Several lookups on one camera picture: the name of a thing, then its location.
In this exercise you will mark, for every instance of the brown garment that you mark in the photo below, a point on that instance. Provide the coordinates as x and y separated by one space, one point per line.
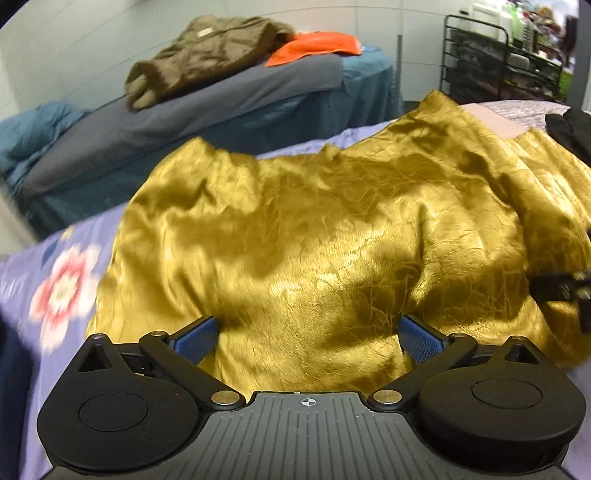
207 50

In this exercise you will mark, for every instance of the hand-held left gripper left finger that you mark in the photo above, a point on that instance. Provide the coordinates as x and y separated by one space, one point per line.
195 337

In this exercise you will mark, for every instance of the gold satin jacket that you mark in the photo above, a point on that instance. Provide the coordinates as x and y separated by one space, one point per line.
323 221

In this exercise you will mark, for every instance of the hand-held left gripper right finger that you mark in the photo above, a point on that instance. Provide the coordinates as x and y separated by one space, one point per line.
421 344

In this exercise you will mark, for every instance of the pale pink cloth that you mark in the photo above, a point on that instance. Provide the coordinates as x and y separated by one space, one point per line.
501 122

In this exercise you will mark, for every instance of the grey mattress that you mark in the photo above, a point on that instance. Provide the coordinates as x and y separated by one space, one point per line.
184 120

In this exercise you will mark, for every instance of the blue duvet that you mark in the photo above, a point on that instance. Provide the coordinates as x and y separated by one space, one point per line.
39 127

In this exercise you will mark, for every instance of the purple floral bedsheet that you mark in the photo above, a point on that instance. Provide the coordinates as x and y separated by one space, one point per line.
32 397

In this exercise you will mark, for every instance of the black cloth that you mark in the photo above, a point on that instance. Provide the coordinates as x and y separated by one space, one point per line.
572 131

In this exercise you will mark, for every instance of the orange cloth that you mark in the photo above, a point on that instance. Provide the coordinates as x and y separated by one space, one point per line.
314 44

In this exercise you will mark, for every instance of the grey patterned blanket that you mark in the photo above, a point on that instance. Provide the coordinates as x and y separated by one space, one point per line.
531 110

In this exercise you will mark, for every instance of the blue bed sheet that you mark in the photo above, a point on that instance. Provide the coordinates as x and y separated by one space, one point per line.
300 110

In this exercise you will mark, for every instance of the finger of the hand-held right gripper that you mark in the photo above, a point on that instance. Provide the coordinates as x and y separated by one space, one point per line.
554 288

